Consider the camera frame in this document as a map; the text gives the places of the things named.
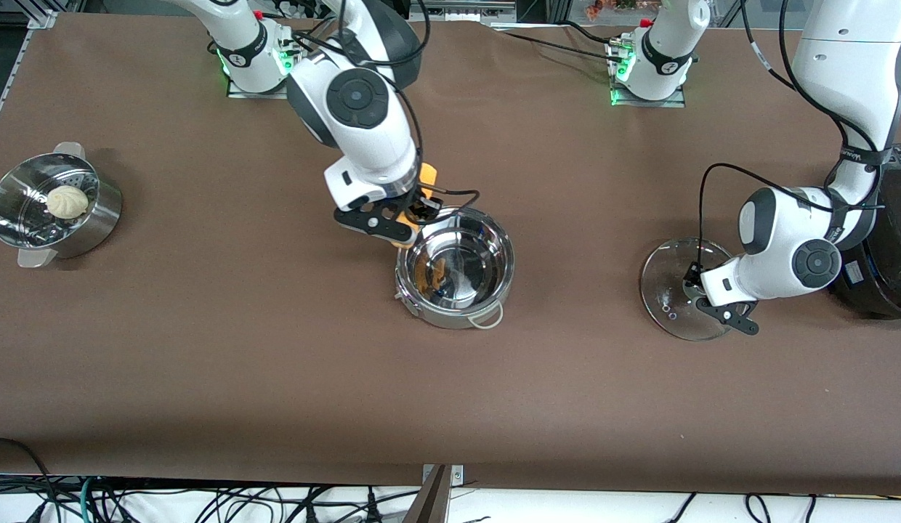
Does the round glass pot lid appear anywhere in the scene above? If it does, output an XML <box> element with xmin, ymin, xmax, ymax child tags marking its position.
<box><xmin>639</xmin><ymin>238</ymin><xmax>742</xmax><ymax>342</ymax></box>

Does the yellow corn cob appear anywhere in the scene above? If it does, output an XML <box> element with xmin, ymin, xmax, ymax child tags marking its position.
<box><xmin>395</xmin><ymin>163</ymin><xmax>439</xmax><ymax>235</ymax></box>

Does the pale green steel pot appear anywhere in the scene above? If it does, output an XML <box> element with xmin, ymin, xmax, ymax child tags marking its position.
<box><xmin>395</xmin><ymin>207</ymin><xmax>515</xmax><ymax>331</ymax></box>

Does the steel steamer pot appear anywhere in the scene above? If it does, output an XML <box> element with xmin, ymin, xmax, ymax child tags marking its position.
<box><xmin>0</xmin><ymin>142</ymin><xmax>124</xmax><ymax>269</ymax></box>

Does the black rice cooker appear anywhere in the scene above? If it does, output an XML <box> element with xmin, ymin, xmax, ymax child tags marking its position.
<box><xmin>828</xmin><ymin>143</ymin><xmax>901</xmax><ymax>322</ymax></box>

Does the brown table cover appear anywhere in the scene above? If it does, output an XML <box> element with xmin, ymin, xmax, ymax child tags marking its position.
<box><xmin>0</xmin><ymin>15</ymin><xmax>901</xmax><ymax>495</ymax></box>

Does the white steamed bun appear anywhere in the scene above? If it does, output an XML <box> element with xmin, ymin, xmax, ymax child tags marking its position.
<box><xmin>46</xmin><ymin>185</ymin><xmax>89</xmax><ymax>220</ymax></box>

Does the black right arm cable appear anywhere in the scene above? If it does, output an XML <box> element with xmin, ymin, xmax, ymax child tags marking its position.
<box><xmin>298</xmin><ymin>0</ymin><xmax>482</xmax><ymax>219</ymax></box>

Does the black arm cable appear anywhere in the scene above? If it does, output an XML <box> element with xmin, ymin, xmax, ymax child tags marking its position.
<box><xmin>298</xmin><ymin>0</ymin><xmax>482</xmax><ymax>219</ymax></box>
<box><xmin>696</xmin><ymin>0</ymin><xmax>892</xmax><ymax>274</ymax></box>

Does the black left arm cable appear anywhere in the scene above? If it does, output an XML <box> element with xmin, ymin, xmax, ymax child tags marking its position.
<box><xmin>696</xmin><ymin>0</ymin><xmax>892</xmax><ymax>274</ymax></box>

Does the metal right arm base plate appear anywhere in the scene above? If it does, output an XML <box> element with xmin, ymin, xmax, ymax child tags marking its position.
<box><xmin>225</xmin><ymin>29</ymin><xmax>307</xmax><ymax>100</ymax></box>

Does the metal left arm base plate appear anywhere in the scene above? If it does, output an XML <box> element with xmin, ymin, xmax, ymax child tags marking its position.
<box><xmin>609</xmin><ymin>81</ymin><xmax>688</xmax><ymax>109</ymax></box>

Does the black cable on table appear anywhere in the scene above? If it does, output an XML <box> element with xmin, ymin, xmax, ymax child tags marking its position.
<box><xmin>494</xmin><ymin>28</ymin><xmax>613</xmax><ymax>60</ymax></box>

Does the green floor cable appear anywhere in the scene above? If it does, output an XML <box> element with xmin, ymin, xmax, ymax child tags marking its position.
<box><xmin>77</xmin><ymin>477</ymin><xmax>104</xmax><ymax>523</ymax></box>

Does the black floor cable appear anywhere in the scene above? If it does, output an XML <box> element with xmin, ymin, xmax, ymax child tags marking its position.
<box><xmin>0</xmin><ymin>437</ymin><xmax>59</xmax><ymax>523</ymax></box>

